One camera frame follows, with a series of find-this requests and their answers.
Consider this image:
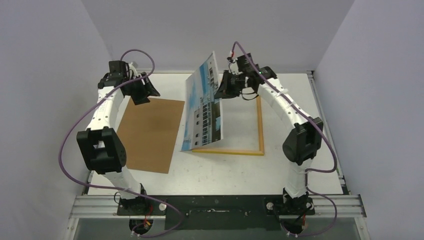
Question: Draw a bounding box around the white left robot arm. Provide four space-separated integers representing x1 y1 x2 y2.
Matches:
76 60 160 216

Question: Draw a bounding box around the aluminium rail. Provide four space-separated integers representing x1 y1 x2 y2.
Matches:
69 194 366 219

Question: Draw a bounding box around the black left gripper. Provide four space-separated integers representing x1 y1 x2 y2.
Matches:
125 73 159 105

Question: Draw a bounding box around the sky and building photo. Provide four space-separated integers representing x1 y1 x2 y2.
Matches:
181 51 224 152

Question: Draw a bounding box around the brown cardboard backing board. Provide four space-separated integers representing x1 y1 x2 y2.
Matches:
117 98 185 174

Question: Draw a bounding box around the yellow wooden picture frame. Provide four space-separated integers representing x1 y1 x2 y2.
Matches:
191 97 265 156

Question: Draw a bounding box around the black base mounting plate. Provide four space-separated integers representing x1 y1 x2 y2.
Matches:
116 194 316 231

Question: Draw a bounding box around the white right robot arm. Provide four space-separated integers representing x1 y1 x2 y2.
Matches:
214 54 323 215

